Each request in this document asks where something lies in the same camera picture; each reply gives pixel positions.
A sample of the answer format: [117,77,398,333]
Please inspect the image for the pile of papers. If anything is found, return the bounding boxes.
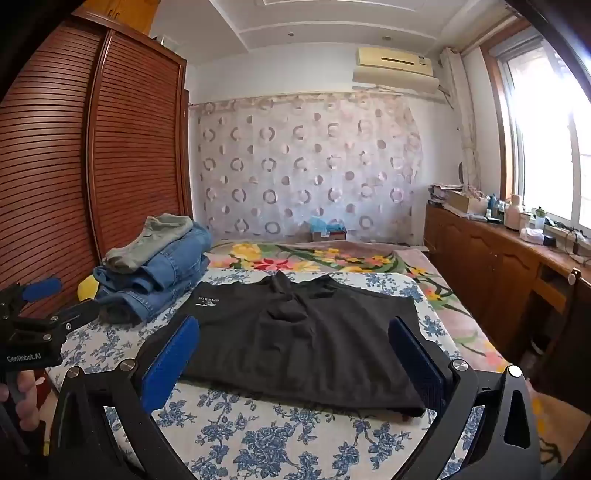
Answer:
[427,182,481,205]

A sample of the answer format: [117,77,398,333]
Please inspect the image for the white thermos jug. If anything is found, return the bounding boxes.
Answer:
[503,194,526,232]

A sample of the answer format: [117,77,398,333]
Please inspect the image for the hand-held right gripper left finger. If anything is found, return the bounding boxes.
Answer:
[46,316,201,480]

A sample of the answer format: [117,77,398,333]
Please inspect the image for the brown wooden cabinet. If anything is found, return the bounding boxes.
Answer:
[424,203,591,372]

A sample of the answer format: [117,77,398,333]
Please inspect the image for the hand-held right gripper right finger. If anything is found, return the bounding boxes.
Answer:
[388,316,544,480]

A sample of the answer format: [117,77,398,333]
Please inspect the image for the blue plastic bag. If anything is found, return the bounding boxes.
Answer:
[307,216,347,233]

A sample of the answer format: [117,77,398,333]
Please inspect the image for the yellow cloth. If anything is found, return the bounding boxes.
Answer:
[78,276,101,302]

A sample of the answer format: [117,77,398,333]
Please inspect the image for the open cardboard box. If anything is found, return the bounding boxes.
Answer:
[445,191,489,216]

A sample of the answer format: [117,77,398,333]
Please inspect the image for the brown slatted wooden wardrobe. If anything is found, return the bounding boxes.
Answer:
[0,0,195,319]

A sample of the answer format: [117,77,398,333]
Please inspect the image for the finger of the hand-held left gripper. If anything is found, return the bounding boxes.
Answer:
[0,276,64,317]
[34,298,100,335]

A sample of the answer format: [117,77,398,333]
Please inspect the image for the folded grey pants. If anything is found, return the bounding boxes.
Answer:
[104,213,195,273]

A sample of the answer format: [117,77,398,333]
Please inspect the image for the black pants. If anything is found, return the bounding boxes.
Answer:
[134,271,426,418]

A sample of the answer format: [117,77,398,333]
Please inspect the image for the white bundled curtain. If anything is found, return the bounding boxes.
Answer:
[440,47,482,195]

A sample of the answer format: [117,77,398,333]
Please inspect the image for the window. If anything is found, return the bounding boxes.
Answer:
[480,25,591,234]

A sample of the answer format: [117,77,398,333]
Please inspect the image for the blue floral bed sheet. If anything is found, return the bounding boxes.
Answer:
[46,268,485,480]

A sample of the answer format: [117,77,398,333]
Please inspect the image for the person's left hand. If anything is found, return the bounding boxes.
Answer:
[16,370,45,431]

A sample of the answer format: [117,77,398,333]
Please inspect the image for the folded blue jeans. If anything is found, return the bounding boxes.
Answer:
[93,256,211,324]
[139,222,214,294]

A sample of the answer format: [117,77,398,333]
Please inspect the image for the wall air conditioner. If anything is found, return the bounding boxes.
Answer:
[352,46,440,96]

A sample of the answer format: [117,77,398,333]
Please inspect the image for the colourful floral blanket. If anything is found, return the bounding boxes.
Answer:
[203,239,509,376]

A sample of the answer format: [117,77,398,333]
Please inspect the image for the circle patterned sheer curtain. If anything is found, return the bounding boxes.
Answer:
[196,92,423,245]

